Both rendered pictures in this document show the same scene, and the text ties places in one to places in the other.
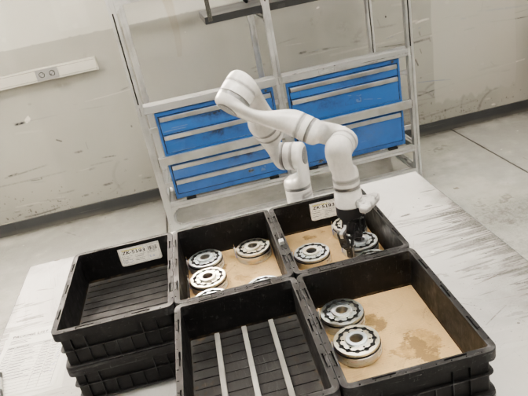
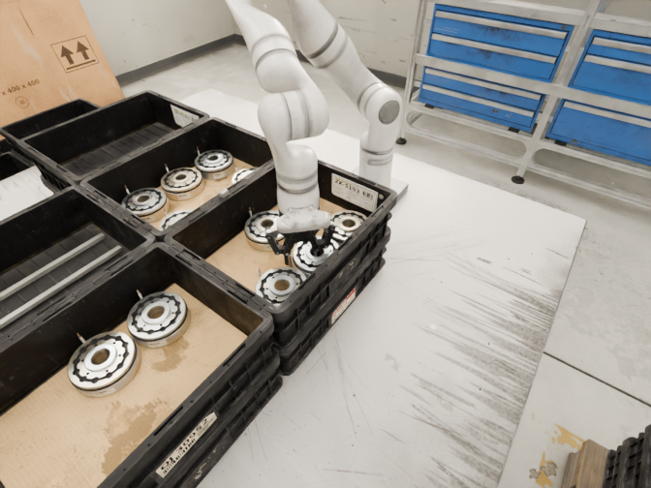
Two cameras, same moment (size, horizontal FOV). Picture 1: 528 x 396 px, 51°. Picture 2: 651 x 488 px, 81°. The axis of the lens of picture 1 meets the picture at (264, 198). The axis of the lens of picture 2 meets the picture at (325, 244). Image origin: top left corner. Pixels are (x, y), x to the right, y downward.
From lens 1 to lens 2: 1.17 m
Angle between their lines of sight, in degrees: 39
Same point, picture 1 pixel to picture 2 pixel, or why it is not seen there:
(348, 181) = (281, 176)
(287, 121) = (247, 35)
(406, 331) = (163, 400)
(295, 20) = not seen: outside the picture
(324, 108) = (621, 83)
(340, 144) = (263, 111)
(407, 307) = not seen: hidden behind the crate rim
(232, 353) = (79, 262)
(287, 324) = not seen: hidden behind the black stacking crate
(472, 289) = (387, 413)
